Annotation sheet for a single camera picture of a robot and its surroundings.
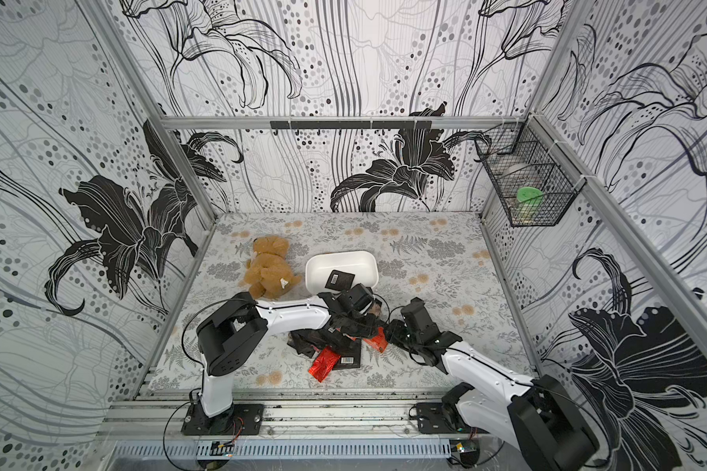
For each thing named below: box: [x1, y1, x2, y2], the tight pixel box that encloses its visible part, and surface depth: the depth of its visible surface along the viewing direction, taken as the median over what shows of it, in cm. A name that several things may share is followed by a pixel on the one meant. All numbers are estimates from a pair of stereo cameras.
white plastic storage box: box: [306, 251, 380, 294], surface depth 103 cm
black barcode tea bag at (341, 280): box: [324, 268, 356, 291], surface depth 100 cm
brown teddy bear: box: [243, 235, 302, 300], surface depth 95 cm
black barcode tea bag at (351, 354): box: [333, 338, 362, 370], surface depth 84 cm
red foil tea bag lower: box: [308, 345, 342, 383], surface depth 82 cm
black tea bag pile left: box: [286, 327, 334, 359], surface depth 85 cm
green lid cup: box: [516, 186, 544, 203], surface depth 81 cm
